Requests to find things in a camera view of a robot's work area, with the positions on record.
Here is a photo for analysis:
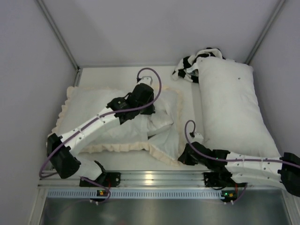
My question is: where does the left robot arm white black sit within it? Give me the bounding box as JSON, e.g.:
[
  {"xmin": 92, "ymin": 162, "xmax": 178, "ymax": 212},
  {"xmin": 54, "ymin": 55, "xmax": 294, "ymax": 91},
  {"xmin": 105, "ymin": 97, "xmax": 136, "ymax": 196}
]
[{"xmin": 47, "ymin": 83, "xmax": 154, "ymax": 180}]

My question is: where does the bare white pillow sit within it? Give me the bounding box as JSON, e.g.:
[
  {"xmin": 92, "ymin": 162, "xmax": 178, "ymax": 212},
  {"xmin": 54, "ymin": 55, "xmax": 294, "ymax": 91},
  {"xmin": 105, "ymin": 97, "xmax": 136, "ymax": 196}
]
[{"xmin": 196, "ymin": 57, "xmax": 280, "ymax": 157}]

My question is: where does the right aluminium frame post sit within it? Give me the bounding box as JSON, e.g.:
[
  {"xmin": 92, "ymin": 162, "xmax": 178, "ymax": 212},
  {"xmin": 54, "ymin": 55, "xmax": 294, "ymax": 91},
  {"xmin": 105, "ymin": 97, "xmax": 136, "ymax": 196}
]
[{"xmin": 245, "ymin": 0, "xmax": 288, "ymax": 65}]

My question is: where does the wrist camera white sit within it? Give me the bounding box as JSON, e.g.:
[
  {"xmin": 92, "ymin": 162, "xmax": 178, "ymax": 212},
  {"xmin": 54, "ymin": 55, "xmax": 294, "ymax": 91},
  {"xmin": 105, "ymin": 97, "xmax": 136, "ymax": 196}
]
[
  {"xmin": 137, "ymin": 76, "xmax": 153, "ymax": 87},
  {"xmin": 189, "ymin": 132, "xmax": 204, "ymax": 144}
]

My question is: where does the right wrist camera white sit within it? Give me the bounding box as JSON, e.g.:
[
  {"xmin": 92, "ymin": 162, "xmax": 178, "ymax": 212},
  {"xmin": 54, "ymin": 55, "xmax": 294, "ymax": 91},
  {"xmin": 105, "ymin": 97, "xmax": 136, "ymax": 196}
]
[{"xmin": 189, "ymin": 132, "xmax": 204, "ymax": 144}]

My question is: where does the aluminium frame post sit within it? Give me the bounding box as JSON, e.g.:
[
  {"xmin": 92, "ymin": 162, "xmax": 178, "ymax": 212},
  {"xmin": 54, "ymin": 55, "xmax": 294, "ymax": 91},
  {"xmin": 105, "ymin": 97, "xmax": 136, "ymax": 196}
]
[
  {"xmin": 35, "ymin": 0, "xmax": 80, "ymax": 72},
  {"xmin": 245, "ymin": 0, "xmax": 288, "ymax": 65}
]

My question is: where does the aluminium mounting rail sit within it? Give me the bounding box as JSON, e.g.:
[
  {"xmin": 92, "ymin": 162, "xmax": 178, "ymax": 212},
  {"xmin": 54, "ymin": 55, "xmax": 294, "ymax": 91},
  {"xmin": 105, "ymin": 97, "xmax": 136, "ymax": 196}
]
[{"xmin": 38, "ymin": 171, "xmax": 207, "ymax": 188}]

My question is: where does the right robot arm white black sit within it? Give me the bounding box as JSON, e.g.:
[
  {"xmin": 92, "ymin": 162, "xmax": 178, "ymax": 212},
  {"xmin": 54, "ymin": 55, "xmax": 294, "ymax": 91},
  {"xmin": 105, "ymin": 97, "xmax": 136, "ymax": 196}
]
[{"xmin": 178, "ymin": 142, "xmax": 300, "ymax": 197}]

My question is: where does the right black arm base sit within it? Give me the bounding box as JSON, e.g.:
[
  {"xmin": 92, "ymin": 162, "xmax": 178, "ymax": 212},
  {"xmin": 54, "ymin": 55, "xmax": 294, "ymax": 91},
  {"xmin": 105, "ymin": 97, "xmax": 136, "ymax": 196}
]
[{"xmin": 203, "ymin": 172, "xmax": 246, "ymax": 188}]

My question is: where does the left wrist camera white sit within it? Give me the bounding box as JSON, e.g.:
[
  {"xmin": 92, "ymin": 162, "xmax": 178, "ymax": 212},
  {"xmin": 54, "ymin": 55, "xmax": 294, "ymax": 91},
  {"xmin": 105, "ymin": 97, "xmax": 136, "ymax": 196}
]
[{"xmin": 137, "ymin": 76, "xmax": 153, "ymax": 87}]

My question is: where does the purple cable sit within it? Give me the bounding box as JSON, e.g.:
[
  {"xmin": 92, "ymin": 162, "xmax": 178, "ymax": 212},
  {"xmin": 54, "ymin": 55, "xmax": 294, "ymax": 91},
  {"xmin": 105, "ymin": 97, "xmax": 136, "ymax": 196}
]
[
  {"xmin": 38, "ymin": 67, "xmax": 163, "ymax": 180},
  {"xmin": 184, "ymin": 120, "xmax": 300, "ymax": 169}
]

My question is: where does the black white striped cloth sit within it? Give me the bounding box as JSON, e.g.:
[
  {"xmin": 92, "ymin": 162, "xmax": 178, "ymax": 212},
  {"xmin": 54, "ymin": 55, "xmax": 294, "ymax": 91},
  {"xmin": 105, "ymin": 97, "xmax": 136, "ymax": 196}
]
[{"xmin": 171, "ymin": 47, "xmax": 226, "ymax": 83}]

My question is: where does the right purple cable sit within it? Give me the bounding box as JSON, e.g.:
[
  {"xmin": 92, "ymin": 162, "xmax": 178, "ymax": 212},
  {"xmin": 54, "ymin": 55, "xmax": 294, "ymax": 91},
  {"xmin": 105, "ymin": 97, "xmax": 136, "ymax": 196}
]
[{"xmin": 184, "ymin": 120, "xmax": 300, "ymax": 169}]

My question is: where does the left aluminium frame post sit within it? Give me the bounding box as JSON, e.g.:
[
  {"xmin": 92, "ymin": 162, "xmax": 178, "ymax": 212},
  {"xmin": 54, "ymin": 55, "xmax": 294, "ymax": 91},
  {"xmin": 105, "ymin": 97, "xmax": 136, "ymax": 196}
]
[{"xmin": 35, "ymin": 0, "xmax": 80, "ymax": 72}]

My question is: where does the grey cream ruffled pillowcase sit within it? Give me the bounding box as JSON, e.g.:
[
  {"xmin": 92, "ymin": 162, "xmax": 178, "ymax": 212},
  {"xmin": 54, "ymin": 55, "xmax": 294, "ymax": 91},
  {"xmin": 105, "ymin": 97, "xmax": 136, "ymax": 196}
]
[{"xmin": 55, "ymin": 85, "xmax": 186, "ymax": 167}]

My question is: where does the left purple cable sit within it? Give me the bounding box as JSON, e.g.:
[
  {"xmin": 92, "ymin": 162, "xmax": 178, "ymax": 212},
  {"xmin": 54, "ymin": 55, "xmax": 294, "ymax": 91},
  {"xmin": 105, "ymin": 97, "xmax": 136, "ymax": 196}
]
[{"xmin": 38, "ymin": 67, "xmax": 163, "ymax": 180}]

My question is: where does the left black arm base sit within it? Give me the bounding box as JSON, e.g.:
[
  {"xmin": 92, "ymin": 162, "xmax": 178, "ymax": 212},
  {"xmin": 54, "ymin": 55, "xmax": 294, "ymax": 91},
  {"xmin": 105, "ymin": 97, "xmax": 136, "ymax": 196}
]
[{"xmin": 79, "ymin": 172, "xmax": 121, "ymax": 188}]

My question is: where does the slotted grey cable duct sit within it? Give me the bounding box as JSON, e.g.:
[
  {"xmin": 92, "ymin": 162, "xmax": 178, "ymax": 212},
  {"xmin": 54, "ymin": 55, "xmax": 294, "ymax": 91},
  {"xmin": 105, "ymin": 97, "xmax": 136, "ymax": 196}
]
[{"xmin": 47, "ymin": 189, "xmax": 236, "ymax": 199}]

